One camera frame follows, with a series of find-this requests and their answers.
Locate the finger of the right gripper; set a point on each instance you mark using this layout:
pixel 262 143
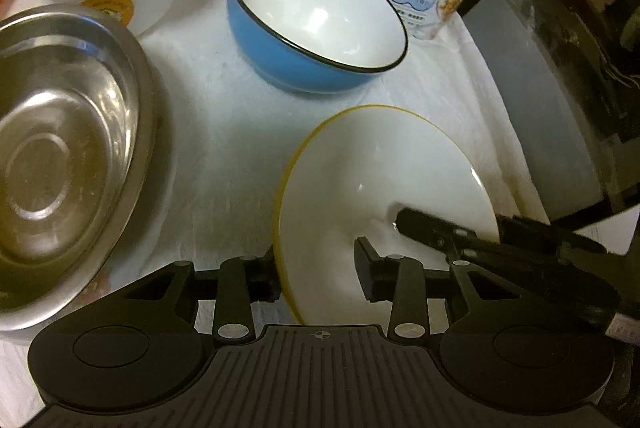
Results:
pixel 455 241

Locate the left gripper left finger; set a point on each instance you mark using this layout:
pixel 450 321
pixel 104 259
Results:
pixel 234 287

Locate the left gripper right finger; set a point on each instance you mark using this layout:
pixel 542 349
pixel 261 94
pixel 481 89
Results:
pixel 404 283

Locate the white bowl yellow rim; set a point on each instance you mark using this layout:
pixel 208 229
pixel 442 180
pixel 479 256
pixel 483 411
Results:
pixel 350 178

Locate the blue enamel bowl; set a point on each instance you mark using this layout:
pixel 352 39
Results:
pixel 318 46

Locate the white woven tablecloth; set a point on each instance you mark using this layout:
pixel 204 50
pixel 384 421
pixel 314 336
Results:
pixel 225 138

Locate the stainless steel bowl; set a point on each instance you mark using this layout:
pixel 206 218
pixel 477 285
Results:
pixel 78 126

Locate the black microwave oven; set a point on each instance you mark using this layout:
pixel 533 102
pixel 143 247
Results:
pixel 568 74

